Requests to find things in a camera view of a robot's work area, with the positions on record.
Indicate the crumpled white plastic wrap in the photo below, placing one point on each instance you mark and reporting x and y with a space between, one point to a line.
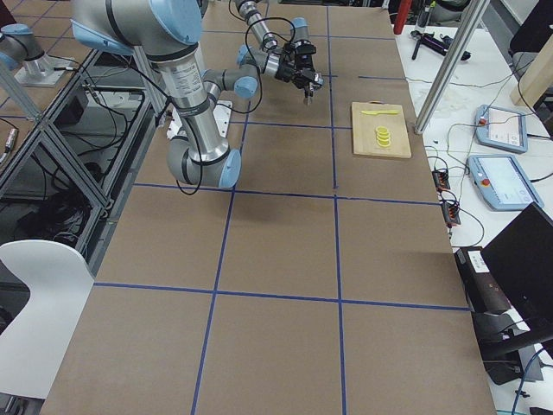
457 102

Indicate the white chair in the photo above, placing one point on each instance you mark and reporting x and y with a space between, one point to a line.
35 342

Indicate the red cylinder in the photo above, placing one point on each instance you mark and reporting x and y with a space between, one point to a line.
401 16

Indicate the teach pendant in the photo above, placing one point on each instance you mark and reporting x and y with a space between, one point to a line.
501 128
502 182

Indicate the black box device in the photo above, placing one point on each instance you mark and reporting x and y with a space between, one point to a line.
481 287

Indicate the black monitor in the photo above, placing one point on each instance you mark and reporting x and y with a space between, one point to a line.
520 260

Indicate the yellow plastic knife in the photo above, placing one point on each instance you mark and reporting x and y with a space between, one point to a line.
380 112

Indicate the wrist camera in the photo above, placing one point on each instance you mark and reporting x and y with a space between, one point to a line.
287 55

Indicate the steel jigger measuring cup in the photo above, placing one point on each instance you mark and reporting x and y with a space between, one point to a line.
309 91

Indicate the far teach pendant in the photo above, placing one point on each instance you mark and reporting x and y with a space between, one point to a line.
501 128

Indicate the bamboo cutting board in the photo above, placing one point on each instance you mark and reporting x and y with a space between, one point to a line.
364 134

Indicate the aluminium frame rack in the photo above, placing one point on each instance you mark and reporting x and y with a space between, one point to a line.
71 145

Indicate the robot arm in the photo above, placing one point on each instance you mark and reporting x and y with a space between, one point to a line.
268 26
169 33

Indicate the lemon slice front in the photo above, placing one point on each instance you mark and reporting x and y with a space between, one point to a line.
384 144

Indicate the black tripod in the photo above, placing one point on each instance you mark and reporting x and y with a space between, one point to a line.
439 45

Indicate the aluminium frame post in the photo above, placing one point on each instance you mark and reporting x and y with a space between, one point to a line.
463 35

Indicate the near teach pendant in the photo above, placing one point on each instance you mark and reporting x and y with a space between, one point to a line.
502 182

